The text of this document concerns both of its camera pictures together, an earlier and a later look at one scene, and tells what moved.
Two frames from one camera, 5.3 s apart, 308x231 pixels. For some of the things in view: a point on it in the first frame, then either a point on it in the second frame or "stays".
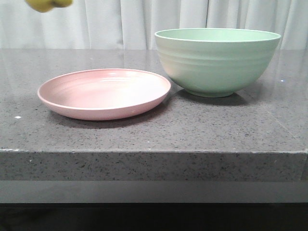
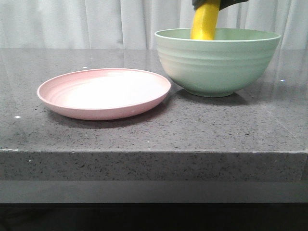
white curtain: (133, 24) stays
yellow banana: (44, 6) -> (205, 20)
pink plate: (103, 94) stays
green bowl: (216, 62) stays
